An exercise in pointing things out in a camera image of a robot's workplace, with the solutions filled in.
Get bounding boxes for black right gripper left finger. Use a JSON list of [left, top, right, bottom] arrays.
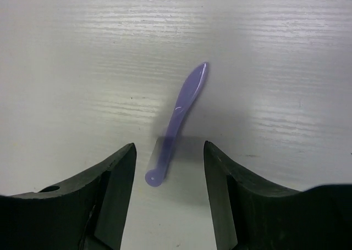
[[1, 143, 136, 249]]

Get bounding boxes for purple plastic spatula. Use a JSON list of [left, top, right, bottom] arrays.
[[145, 62, 210, 187]]

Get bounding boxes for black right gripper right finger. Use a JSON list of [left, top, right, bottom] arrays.
[[203, 141, 351, 249]]

